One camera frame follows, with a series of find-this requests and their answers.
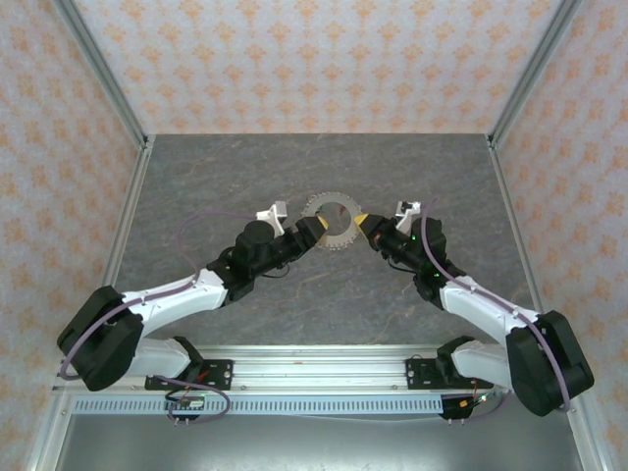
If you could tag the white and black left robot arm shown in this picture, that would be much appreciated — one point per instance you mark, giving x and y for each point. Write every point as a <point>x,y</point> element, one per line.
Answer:
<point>167,299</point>

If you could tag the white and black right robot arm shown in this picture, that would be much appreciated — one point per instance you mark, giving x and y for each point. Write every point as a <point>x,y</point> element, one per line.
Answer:
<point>481,309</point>

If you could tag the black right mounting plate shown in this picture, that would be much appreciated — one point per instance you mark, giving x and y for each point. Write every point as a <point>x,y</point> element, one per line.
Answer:
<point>422,375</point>

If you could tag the black mounting plate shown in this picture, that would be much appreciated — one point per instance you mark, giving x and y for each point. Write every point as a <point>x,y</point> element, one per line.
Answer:
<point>422,375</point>
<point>218,375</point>

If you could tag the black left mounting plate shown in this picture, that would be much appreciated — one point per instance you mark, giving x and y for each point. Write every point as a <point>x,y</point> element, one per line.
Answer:
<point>218,375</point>

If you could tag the small circuit board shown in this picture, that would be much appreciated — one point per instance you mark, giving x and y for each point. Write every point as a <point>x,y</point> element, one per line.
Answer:
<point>189,403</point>
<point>478,400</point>

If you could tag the grey metal shelf panel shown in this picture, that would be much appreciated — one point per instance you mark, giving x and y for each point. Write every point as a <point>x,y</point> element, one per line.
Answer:
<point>319,444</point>

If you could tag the aluminium frame side rail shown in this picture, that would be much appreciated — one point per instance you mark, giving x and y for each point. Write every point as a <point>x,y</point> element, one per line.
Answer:
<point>120,221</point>
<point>520,235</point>

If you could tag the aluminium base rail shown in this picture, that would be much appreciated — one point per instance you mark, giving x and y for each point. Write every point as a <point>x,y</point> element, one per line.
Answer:
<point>319,373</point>

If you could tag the aluminium frame post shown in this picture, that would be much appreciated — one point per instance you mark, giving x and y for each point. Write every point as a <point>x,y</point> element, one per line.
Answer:
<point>100,73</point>
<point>535,73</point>

